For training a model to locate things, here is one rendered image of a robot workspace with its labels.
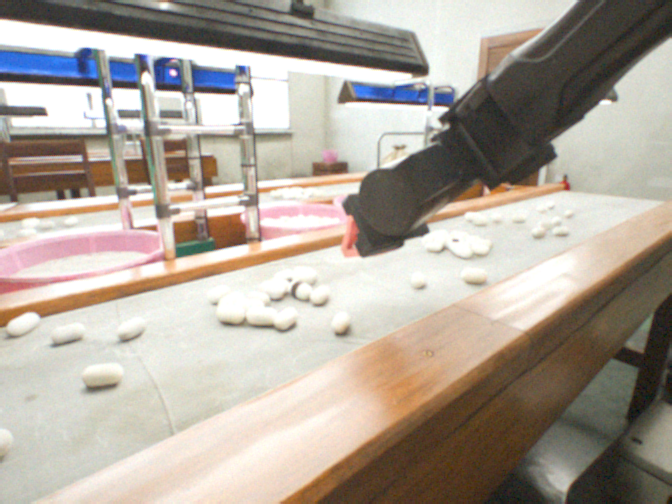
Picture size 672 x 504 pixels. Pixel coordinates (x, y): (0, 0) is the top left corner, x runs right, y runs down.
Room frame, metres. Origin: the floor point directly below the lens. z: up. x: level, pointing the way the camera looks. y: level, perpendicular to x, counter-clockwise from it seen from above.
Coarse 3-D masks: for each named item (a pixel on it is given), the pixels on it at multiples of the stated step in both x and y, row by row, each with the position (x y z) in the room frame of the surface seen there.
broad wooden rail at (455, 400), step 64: (576, 256) 0.60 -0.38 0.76; (640, 256) 0.61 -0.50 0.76; (448, 320) 0.38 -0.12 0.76; (512, 320) 0.38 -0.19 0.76; (576, 320) 0.43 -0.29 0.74; (640, 320) 0.69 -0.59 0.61; (320, 384) 0.27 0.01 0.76; (384, 384) 0.27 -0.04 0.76; (448, 384) 0.27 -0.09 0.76; (512, 384) 0.33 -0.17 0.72; (576, 384) 0.47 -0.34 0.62; (192, 448) 0.20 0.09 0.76; (256, 448) 0.20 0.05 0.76; (320, 448) 0.20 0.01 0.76; (384, 448) 0.21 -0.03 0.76; (448, 448) 0.26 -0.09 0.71; (512, 448) 0.35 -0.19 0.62
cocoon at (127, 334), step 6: (138, 318) 0.40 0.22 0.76; (126, 324) 0.38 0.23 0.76; (132, 324) 0.39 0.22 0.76; (138, 324) 0.39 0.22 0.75; (144, 324) 0.39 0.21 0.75; (120, 330) 0.38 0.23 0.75; (126, 330) 0.38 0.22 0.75; (132, 330) 0.38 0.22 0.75; (138, 330) 0.39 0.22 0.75; (120, 336) 0.37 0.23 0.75; (126, 336) 0.38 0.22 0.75; (132, 336) 0.38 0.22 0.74
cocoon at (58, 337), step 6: (72, 324) 0.38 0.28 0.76; (78, 324) 0.38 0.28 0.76; (54, 330) 0.37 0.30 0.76; (60, 330) 0.37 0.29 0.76; (66, 330) 0.37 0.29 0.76; (72, 330) 0.38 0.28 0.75; (78, 330) 0.38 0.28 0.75; (84, 330) 0.38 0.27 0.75; (54, 336) 0.37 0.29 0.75; (60, 336) 0.37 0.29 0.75; (66, 336) 0.37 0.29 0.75; (72, 336) 0.37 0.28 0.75; (78, 336) 0.38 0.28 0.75; (60, 342) 0.37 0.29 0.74
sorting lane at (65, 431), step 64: (320, 256) 0.68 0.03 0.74; (384, 256) 0.68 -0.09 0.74; (448, 256) 0.68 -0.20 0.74; (512, 256) 0.68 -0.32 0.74; (64, 320) 0.43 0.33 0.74; (128, 320) 0.43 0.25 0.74; (192, 320) 0.43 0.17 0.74; (320, 320) 0.43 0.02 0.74; (384, 320) 0.43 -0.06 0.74; (0, 384) 0.30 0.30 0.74; (64, 384) 0.30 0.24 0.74; (128, 384) 0.30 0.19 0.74; (192, 384) 0.30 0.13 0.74; (256, 384) 0.30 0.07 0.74; (64, 448) 0.23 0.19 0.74; (128, 448) 0.23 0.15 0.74
